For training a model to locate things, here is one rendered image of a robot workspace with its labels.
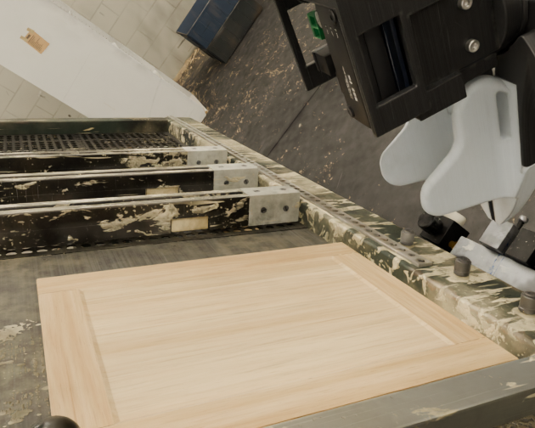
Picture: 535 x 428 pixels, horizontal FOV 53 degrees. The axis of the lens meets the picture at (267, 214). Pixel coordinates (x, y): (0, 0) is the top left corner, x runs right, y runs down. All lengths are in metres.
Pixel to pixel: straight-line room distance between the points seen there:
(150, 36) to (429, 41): 5.68
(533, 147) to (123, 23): 5.63
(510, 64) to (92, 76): 4.27
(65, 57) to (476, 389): 4.04
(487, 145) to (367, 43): 0.08
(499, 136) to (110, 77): 4.26
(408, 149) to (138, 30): 5.60
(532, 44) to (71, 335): 0.65
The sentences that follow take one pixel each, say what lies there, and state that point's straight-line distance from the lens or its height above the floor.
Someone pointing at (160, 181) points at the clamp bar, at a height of 1.13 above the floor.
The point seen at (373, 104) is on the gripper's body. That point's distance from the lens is 0.20.
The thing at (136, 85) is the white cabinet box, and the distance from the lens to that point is 4.49.
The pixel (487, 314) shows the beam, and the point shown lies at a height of 0.90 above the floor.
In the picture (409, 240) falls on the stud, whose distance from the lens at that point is 1.02.
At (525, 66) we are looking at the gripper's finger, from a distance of 0.23.
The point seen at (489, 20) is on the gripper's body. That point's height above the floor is 1.45.
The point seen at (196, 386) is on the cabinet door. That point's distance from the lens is 0.65.
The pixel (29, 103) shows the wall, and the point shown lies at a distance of 5.94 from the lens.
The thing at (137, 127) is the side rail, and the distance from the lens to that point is 2.29.
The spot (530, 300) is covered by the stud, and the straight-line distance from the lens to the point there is 0.84.
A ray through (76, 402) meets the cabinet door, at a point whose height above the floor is 1.34.
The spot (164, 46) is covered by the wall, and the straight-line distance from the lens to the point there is 5.90.
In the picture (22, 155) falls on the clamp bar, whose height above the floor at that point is 1.39.
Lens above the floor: 1.58
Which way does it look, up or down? 31 degrees down
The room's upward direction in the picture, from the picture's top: 58 degrees counter-clockwise
